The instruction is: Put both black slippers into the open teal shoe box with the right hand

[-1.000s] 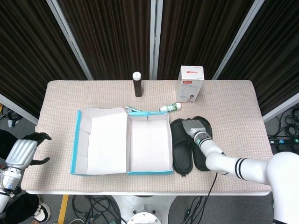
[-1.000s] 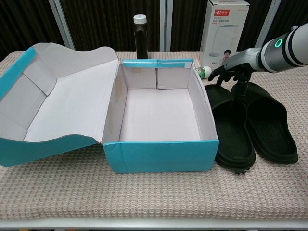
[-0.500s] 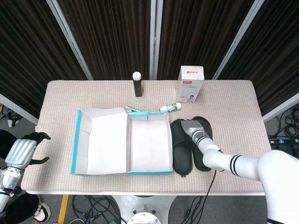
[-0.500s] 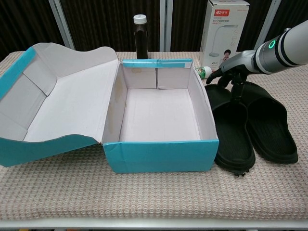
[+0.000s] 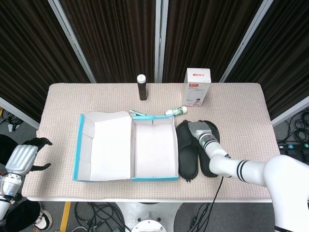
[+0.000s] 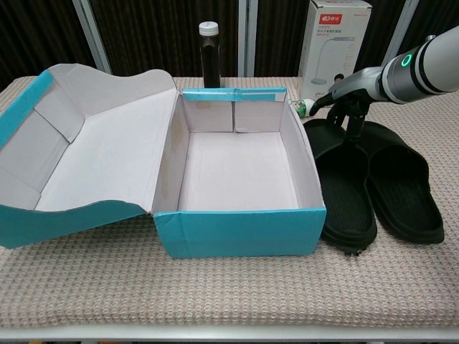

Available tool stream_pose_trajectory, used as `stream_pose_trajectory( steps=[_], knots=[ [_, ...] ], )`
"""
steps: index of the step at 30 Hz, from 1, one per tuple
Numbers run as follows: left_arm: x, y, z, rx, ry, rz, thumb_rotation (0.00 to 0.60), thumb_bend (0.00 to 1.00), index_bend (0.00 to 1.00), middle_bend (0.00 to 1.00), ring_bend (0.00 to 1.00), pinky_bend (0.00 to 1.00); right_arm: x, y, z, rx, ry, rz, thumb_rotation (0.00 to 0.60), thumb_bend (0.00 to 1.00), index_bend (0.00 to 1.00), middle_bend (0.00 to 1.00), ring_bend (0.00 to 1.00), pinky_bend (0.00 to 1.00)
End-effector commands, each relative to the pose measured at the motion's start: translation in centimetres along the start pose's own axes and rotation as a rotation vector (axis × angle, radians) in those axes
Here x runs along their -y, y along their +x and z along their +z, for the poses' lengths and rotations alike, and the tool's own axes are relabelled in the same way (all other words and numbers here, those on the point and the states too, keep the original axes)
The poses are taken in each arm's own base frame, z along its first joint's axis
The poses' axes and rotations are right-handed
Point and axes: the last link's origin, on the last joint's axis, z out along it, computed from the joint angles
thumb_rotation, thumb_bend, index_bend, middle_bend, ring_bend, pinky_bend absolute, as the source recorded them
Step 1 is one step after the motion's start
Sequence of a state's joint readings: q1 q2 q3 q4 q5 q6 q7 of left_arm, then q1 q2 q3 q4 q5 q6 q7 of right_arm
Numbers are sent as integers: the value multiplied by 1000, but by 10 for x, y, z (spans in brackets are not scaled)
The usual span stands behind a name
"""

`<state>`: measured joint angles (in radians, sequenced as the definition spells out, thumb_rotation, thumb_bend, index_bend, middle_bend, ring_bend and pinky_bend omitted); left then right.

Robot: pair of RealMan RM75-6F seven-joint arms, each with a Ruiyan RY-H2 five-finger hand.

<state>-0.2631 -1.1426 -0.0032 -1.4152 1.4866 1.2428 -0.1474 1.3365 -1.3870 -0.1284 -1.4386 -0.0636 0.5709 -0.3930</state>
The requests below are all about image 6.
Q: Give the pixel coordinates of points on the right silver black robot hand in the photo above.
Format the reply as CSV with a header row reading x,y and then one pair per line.
x,y
358,84

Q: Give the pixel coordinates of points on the black slipper with frayed heel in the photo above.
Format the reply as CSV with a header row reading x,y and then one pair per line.
x,y
344,193

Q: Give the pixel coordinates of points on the black slipper with smooth heel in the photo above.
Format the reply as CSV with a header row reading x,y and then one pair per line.
x,y
405,193

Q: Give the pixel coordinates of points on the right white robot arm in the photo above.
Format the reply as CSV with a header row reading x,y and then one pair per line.
x,y
423,68

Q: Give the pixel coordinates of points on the table with beige tablecloth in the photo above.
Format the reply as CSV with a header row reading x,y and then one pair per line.
x,y
215,294

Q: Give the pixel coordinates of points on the light blue cardboard shoe box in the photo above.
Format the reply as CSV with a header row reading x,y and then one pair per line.
x,y
107,150

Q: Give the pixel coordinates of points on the white desk lamp carton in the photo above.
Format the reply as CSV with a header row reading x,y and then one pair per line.
x,y
333,43

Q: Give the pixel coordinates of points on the small green white bottle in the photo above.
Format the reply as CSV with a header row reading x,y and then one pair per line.
x,y
301,107

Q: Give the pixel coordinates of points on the dark brown curtain panel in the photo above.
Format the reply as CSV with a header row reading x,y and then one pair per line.
x,y
154,36
279,36
36,36
441,14

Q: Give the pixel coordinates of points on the dark brown bottle white cap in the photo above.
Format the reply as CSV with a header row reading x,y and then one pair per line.
x,y
210,61

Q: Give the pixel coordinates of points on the grey aluminium partition post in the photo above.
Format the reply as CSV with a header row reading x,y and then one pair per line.
x,y
405,21
247,36
91,36

